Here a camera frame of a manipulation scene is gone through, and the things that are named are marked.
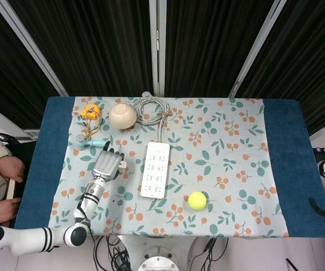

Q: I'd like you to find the black floor cable bundle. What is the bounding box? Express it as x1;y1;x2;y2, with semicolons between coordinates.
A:
94;235;137;271
200;237;230;271

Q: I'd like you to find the silver white robot base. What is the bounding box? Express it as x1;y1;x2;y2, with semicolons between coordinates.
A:
117;235;211;271

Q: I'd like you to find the beige upturned bowl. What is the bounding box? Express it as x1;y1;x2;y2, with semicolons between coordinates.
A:
108;102;137;130

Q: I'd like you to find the floral printed tablecloth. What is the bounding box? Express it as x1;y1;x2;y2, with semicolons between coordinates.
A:
47;96;290;238

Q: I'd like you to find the black pleated curtain panel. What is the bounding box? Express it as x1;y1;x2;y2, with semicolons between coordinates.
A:
164;0;276;98
235;0;325;136
7;0;153;97
0;0;60;129

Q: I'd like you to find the white power strip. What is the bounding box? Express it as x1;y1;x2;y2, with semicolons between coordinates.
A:
139;141;171;201

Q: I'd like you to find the teal toy hammer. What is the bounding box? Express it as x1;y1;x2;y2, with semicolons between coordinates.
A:
76;134;108;150

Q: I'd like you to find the white metal frame post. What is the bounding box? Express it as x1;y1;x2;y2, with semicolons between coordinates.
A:
148;0;168;97
229;0;288;98
0;0;69;97

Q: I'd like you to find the grey coiled power cable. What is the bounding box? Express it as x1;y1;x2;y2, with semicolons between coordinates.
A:
131;91;173;143

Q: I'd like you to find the blue table cover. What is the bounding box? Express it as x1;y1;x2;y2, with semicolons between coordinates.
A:
14;96;325;238

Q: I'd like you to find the wooden board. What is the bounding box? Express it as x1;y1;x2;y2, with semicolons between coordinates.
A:
4;177;16;200

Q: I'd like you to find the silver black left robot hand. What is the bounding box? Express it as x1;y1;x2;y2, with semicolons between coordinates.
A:
91;141;125;181

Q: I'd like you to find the person left hand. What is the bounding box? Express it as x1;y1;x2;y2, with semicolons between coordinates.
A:
0;154;27;183

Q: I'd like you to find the yellow tennis ball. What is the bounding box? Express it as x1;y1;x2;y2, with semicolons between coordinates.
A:
187;191;208;211

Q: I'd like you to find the person right hand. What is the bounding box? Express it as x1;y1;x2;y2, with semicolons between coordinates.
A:
0;196;22;228

